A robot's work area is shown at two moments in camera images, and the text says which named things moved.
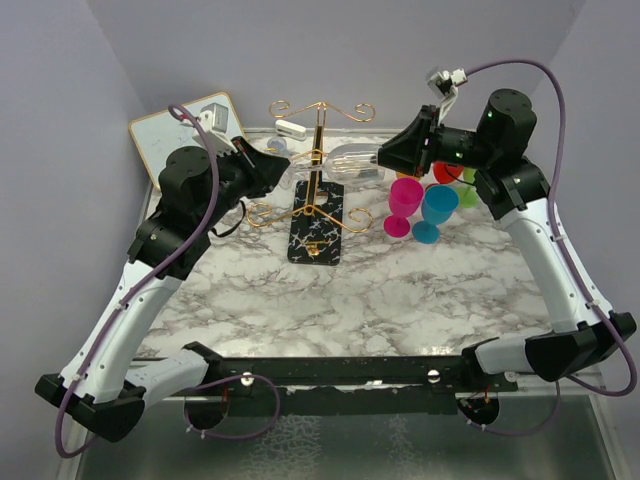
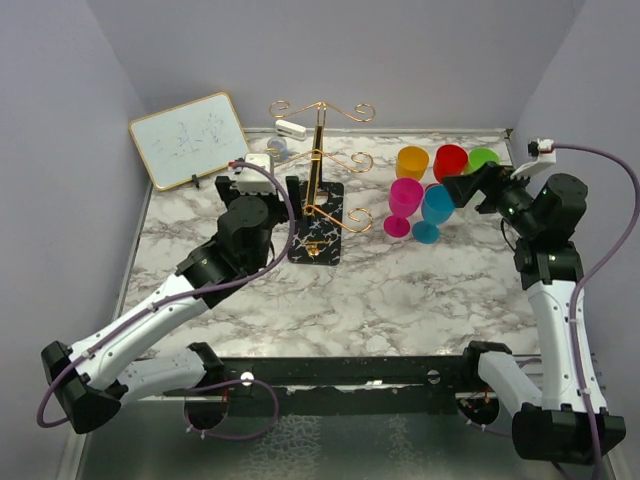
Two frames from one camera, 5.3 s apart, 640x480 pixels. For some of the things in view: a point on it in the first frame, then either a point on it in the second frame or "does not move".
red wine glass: [446, 172] does not move
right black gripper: [405, 152] -> [491, 178]
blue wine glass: [438, 205] does not move
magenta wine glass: [405, 198] does not move
